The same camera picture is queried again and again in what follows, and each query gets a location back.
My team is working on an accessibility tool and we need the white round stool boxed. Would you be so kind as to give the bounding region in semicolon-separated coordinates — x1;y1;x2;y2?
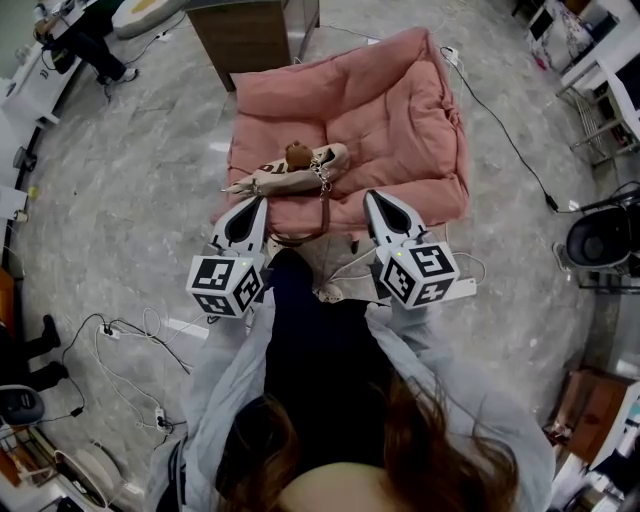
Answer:
52;442;125;506

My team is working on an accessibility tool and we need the flat white power strip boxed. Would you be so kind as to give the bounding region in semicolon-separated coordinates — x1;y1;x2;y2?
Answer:
449;277;480;302

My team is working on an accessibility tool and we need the coiled white cable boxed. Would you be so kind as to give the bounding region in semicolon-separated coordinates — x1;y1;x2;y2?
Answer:
92;305;209;431

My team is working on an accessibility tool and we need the white low table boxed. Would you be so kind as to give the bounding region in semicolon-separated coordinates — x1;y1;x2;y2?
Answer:
0;37;84;126

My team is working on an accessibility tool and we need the beige handbag with brown charm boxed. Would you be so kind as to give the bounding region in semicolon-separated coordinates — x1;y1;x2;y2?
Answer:
222;140;351;246

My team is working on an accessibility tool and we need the white floral box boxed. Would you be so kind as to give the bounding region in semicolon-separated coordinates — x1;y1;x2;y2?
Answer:
524;0;624;71

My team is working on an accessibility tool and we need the person's black-clothed body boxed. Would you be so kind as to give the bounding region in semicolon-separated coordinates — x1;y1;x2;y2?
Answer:
262;248;401;512

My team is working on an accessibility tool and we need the person's right forearm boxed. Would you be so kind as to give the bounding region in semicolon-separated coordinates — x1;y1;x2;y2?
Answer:
364;302;556;512

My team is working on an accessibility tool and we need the white power strip cable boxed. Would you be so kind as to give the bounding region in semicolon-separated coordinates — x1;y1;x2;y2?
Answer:
329;219;489;301

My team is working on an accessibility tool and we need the person's left forearm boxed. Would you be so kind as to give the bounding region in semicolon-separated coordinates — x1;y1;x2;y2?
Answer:
177;299;276;512

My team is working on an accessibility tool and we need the white egg-shaped floor cushion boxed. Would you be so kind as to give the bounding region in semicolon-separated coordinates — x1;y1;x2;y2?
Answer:
110;0;187;41

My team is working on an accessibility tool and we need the white side table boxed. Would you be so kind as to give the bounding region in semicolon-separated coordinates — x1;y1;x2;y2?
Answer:
557;27;640;129

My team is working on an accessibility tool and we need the person's right shoe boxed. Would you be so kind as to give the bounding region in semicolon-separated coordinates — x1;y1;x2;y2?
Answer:
313;282;346;305

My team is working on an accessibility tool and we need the brown wooden table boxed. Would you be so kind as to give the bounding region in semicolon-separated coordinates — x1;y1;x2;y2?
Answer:
184;0;321;94

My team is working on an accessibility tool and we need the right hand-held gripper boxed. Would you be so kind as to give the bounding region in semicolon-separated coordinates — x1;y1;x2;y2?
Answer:
363;191;461;311

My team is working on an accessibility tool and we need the orange wooden cabinet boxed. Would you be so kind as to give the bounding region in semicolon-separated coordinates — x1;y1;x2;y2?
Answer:
542;367;640;469

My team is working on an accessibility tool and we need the black bucket chair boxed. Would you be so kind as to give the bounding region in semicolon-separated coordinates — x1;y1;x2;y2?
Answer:
551;182;640;292

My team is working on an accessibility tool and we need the metal wire rack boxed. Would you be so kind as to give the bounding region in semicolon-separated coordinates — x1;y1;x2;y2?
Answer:
569;87;640;166

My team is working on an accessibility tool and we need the white flat board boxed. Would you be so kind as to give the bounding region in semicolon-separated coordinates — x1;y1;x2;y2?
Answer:
0;183;29;221

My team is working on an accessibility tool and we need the long black power cable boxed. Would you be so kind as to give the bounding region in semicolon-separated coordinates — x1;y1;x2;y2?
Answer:
452;59;561;214

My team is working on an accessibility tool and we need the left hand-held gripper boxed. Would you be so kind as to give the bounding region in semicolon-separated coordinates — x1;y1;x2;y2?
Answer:
185;195;275;320

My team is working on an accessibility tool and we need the black mesh waste bin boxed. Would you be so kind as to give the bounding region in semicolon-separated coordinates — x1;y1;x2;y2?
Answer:
12;146;40;172

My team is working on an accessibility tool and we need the pink cushioned armchair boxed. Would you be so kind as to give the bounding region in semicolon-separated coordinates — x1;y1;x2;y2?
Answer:
212;27;471;254

